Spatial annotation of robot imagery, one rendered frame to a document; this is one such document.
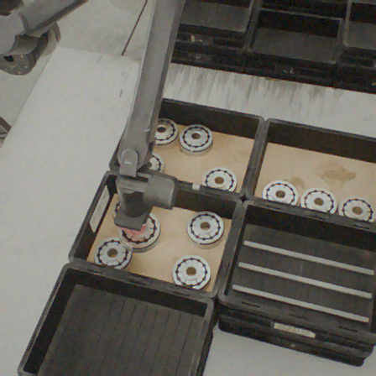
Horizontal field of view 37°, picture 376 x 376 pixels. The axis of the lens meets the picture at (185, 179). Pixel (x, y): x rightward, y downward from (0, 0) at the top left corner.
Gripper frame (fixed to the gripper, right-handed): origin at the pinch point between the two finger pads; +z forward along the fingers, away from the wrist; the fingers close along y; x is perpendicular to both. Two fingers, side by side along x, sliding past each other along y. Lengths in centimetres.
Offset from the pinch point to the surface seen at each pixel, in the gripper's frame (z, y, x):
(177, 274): 19.6, -1.1, -9.4
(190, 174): 23.1, 32.0, -2.5
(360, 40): 58, 143, -46
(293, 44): 70, 145, -17
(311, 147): 21, 51, -36
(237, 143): 23, 48, -13
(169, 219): 22.9, 15.6, -1.3
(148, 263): 22.7, 0.6, -0.3
